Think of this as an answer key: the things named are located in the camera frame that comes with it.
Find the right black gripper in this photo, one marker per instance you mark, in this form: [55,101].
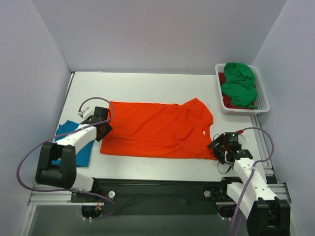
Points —
[216,143]

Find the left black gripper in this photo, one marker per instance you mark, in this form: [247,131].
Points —
[104,130]

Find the orange t shirt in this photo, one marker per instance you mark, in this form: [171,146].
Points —
[160,130]

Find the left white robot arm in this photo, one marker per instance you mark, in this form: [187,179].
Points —
[57,161]

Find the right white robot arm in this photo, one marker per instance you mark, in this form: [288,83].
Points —
[266,214]

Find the dark red t shirt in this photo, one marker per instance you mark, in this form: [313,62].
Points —
[226,100]

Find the folded blue t shirt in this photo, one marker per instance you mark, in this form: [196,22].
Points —
[83,156]

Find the white plastic basket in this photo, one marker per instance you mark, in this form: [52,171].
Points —
[261,102]

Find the green t shirt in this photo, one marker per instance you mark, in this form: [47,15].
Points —
[239,85]

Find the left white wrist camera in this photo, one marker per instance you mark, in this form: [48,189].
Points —
[86,113]

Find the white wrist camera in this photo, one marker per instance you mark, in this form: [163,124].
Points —
[86,113]
[241,137]

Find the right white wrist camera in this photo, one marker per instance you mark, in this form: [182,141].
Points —
[241,137]

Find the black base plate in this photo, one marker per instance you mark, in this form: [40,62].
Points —
[156,197]

